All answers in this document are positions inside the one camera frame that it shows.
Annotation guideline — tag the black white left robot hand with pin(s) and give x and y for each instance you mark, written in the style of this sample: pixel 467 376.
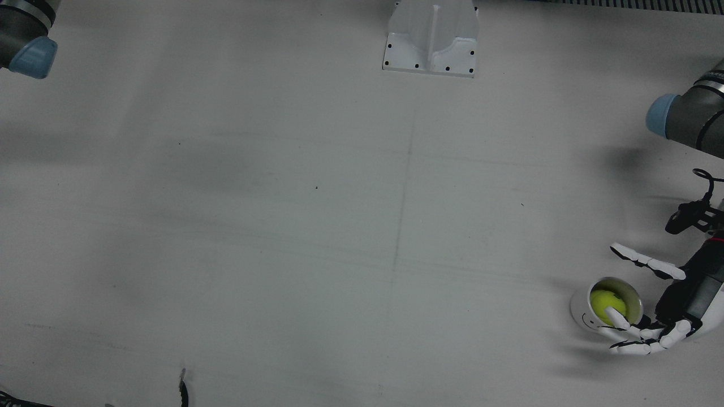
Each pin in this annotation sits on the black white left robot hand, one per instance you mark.
pixel 693 294

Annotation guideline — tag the yellow tennis ball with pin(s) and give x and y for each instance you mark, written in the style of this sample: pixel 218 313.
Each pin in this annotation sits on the yellow tennis ball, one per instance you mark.
pixel 606 303

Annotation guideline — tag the white smiley face mug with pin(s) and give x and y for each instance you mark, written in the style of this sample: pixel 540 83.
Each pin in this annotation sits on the white smiley face mug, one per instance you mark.
pixel 582 311

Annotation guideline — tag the ribbed grille strip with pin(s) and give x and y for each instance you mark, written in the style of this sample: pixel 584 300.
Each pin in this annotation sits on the ribbed grille strip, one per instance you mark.
pixel 645 4

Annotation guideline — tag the black object at table corner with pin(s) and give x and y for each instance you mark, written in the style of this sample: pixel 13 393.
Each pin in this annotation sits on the black object at table corner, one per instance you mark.
pixel 14 400

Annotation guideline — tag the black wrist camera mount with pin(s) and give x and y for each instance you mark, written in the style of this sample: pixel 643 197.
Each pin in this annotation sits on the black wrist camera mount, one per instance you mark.
pixel 693 215

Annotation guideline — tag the white metal mounting bracket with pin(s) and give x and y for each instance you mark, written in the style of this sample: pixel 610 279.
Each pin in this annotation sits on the white metal mounting bracket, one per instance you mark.
pixel 432 42

